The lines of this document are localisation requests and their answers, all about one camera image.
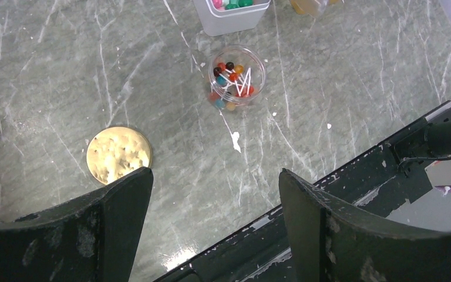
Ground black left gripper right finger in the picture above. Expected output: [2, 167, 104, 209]
[279, 169, 451, 281]

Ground clear plastic cup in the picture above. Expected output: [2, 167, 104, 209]
[208, 45, 267, 111]

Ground gold round lid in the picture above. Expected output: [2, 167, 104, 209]
[86, 126, 153, 184]

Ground white tin of pastel candies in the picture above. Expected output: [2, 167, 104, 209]
[193, 1, 271, 36]

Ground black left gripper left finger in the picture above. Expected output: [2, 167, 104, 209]
[0, 167, 153, 281]

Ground gold tin of lollipops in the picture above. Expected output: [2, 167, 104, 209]
[290, 0, 341, 18]

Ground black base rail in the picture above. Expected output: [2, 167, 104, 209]
[161, 100, 451, 281]

